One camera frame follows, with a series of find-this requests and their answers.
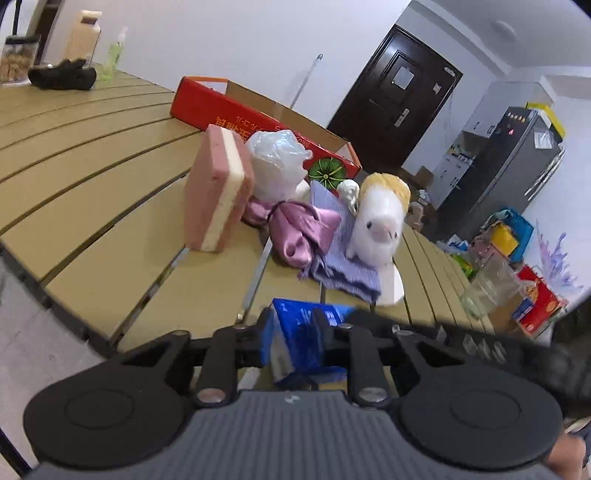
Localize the ceiling light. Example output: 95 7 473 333
489 18 519 40

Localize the green spray bottle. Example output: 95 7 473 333
100 27 129 81

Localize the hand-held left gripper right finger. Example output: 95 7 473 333
313 307 465 409

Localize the person's leg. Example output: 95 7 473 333
545 422 591 480

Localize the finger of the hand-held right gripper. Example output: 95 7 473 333
352 309 445 337

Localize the white plush toy yellow hair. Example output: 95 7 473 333
346 172 411 269

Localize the mop handle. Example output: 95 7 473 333
288 53 324 110

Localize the clear snack jar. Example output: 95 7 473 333
0 36 41 86

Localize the beige bottle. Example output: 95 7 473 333
65 10 102 66

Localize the dark brown door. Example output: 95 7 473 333
327 24 464 174

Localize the white crumpled cloth pile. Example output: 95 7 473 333
376 263 406 306

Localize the red printed carton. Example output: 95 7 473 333
510 263 570 336

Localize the yellow box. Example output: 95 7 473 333
526 102 567 140

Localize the white plastic bag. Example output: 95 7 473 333
245 130 315 203

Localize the blue shopping bag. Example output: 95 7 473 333
482 209 534 259

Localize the clear glass cup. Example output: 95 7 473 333
461 258 523 320

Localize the brown cardboard box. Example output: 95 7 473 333
399 166 435 193

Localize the green packet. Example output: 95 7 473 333
450 251 479 280

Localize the purple satin cloth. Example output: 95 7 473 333
242 196 345 269

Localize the purple knitted cloth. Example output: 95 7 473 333
299 180 383 304

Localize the pink and cream sponge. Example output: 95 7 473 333
183 124 256 253

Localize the black cloth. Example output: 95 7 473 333
28 58 97 91

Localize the grey refrigerator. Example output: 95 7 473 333
436 106 566 241

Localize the red cardboard box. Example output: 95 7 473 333
170 75 362 182

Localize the blue and white packet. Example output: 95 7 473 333
261 298 358 388

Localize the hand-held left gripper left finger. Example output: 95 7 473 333
117 307 278 409

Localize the small white figurine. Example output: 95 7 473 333
336 179 361 217

